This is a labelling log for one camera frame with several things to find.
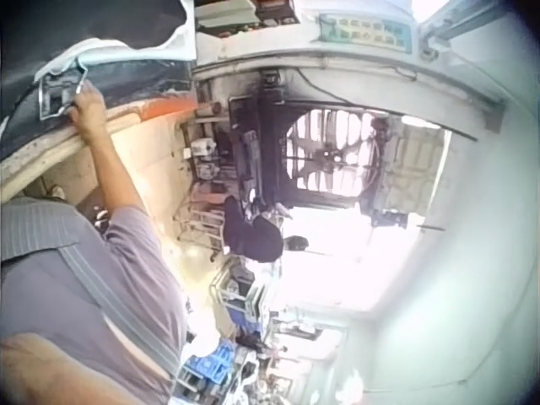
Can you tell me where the cluttered overhead shelf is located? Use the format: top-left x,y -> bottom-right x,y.
195,0 -> 301,27

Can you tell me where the grey metal template frame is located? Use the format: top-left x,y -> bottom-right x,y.
36,65 -> 89,121

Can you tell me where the person's right hand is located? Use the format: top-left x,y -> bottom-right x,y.
67,88 -> 110,143

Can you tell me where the white metal stool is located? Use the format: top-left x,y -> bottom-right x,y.
176,184 -> 225,259

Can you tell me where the dark navy fabric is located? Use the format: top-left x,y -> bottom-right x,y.
0,0 -> 197,162

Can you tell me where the white metal cart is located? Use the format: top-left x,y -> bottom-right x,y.
209,256 -> 271,328

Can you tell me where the white fabric piece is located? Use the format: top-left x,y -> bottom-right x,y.
32,0 -> 198,84

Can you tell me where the stack of blue crates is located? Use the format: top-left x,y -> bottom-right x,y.
181,340 -> 238,387

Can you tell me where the green wall sign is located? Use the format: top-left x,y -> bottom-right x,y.
317,12 -> 413,55

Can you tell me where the black cable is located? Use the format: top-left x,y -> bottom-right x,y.
294,67 -> 480,143

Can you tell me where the large black industrial fan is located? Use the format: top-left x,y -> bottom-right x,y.
283,106 -> 383,203

